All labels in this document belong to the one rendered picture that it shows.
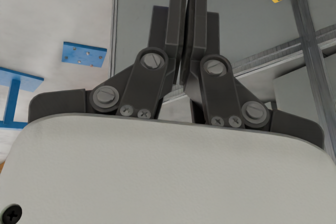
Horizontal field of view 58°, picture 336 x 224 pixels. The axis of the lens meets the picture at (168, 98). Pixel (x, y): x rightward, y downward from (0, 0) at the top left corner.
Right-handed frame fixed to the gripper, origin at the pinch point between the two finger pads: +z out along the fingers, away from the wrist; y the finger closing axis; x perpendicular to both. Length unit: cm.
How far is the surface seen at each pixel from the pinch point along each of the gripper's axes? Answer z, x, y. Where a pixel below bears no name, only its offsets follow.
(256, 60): 50, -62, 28
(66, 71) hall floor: 158, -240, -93
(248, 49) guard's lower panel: 55, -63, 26
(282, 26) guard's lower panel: 58, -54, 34
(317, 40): 49, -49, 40
